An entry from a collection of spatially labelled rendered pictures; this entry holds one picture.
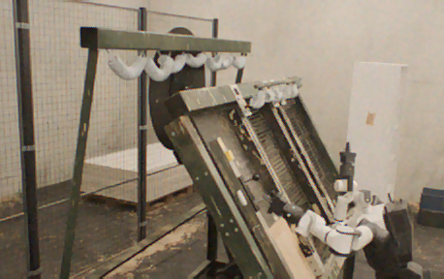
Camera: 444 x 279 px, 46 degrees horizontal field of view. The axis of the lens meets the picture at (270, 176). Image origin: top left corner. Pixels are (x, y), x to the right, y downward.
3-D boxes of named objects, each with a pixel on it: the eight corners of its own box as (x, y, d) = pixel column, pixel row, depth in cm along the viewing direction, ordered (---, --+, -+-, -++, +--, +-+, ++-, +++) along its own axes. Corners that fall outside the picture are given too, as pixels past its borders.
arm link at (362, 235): (353, 262, 228) (369, 251, 248) (358, 233, 226) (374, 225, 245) (329, 254, 234) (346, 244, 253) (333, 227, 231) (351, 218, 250)
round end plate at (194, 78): (156, 162, 313) (158, 23, 294) (147, 161, 315) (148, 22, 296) (209, 141, 388) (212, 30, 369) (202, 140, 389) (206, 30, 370)
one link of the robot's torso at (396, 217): (424, 247, 290) (405, 187, 286) (423, 270, 258) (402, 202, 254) (371, 259, 300) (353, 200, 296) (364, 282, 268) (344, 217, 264)
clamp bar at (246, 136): (312, 279, 300) (349, 264, 291) (214, 94, 293) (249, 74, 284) (315, 272, 309) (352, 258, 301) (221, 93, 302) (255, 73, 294)
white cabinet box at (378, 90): (381, 226, 679) (400, 65, 630) (338, 218, 701) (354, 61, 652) (391, 213, 734) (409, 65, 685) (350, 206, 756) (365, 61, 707)
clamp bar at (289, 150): (331, 244, 355) (363, 231, 347) (248, 88, 348) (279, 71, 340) (333, 239, 364) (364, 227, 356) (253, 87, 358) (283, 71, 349)
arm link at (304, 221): (286, 225, 251) (306, 237, 250) (298, 205, 252) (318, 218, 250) (288, 225, 262) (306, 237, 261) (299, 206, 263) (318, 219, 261)
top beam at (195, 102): (173, 121, 238) (190, 110, 234) (162, 101, 237) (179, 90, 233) (293, 91, 444) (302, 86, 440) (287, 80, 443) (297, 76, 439)
